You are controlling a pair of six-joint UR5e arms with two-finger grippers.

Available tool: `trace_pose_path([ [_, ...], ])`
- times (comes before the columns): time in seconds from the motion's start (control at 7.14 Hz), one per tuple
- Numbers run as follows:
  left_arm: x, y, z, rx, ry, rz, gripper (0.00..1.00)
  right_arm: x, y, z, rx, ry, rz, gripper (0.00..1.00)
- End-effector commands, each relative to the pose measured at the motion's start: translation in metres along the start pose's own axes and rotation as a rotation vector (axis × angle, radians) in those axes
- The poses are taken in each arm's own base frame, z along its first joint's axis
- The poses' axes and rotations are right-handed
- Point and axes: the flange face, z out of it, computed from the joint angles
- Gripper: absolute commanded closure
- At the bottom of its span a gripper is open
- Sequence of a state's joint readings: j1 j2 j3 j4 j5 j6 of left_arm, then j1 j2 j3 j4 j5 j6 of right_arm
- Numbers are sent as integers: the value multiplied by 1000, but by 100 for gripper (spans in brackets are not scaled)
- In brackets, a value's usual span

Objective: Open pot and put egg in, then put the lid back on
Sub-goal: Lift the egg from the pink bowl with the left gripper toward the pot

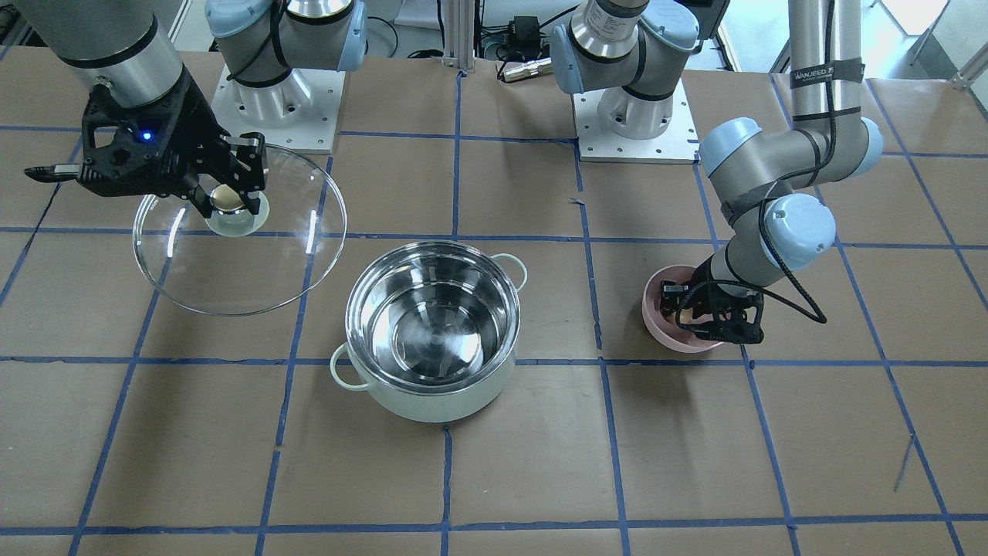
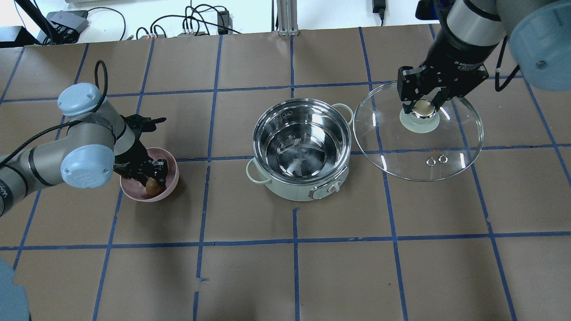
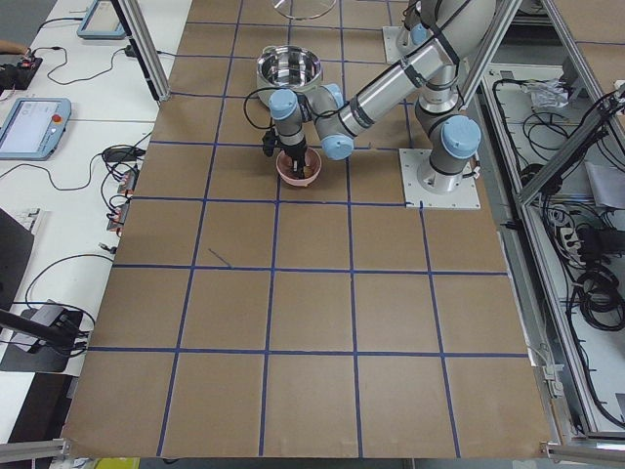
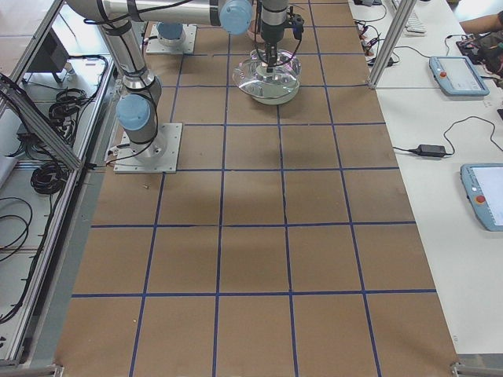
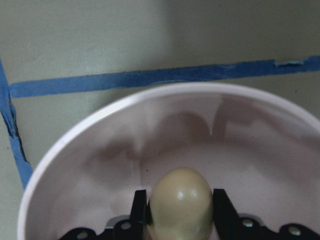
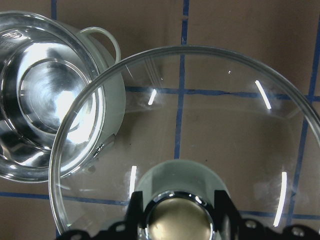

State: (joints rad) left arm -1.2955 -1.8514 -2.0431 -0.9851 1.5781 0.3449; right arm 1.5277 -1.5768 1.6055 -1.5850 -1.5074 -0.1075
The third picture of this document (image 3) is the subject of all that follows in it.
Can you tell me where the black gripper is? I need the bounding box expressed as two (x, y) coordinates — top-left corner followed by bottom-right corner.
(278, 131), (307, 178)

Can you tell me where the glass pot lid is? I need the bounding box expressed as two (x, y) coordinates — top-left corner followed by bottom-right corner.
(271, 0), (337, 21)

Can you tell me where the person forearm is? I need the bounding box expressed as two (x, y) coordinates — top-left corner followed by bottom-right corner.
(0, 40), (29, 56)

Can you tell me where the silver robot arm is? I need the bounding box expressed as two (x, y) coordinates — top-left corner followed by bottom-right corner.
(263, 1), (496, 194)
(269, 1), (433, 179)

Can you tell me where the pale green electric pot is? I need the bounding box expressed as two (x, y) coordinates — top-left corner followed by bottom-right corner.
(256, 45), (323, 107)

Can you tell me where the pink bowl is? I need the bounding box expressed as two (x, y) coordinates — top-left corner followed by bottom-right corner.
(275, 148), (322, 187)

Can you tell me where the brown grid table mat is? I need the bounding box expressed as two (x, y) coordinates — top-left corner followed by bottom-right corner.
(63, 1), (550, 458)

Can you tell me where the far blue teach pendant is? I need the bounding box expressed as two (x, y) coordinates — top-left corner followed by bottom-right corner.
(77, 0), (126, 40)

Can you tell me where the blue teach pendant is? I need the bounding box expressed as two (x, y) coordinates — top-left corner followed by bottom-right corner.
(77, 0), (126, 40)
(1, 98), (72, 161)

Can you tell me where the near blue teach pendant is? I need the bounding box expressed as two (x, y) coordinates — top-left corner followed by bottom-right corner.
(1, 98), (72, 161)

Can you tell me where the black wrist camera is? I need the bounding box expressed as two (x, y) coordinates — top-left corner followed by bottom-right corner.
(262, 128), (279, 157)

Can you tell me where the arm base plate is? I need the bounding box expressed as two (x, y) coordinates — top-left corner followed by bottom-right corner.
(382, 26), (416, 64)
(398, 149), (480, 210)

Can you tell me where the aluminium frame post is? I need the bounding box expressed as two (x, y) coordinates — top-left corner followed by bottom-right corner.
(111, 0), (171, 103)

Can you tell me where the black camera stand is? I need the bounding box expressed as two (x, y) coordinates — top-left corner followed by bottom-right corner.
(1, 303), (86, 373)

